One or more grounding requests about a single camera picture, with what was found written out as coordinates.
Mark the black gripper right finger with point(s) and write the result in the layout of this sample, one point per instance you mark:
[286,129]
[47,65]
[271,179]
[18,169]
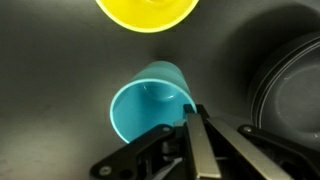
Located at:
[246,153]

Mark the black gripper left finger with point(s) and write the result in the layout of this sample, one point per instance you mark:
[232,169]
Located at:
[200,150]

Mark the blue plastic cup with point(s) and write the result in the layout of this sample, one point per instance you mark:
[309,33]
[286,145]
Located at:
[150,113]

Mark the yellow plastic cup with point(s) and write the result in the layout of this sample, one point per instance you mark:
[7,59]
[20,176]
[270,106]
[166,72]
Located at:
[146,16]

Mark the black bowl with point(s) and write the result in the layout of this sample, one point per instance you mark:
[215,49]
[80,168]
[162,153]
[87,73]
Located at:
[290,96]

